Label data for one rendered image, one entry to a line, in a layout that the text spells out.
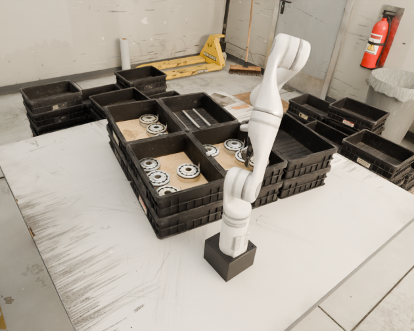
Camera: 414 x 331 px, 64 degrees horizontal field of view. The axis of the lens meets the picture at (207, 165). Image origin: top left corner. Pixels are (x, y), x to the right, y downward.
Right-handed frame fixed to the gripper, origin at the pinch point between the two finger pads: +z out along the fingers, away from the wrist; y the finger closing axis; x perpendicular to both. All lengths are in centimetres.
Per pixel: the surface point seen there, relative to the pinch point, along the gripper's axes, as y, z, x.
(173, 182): -35.0, 5.6, 6.4
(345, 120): 137, 35, 64
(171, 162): -30.2, 5.6, 20.2
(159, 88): 21, 41, 182
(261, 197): 0.7, 12.5, -10.1
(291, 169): 14.9, 0.8, -9.7
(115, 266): -66, 19, -17
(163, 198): -46.0, -3.9, -12.2
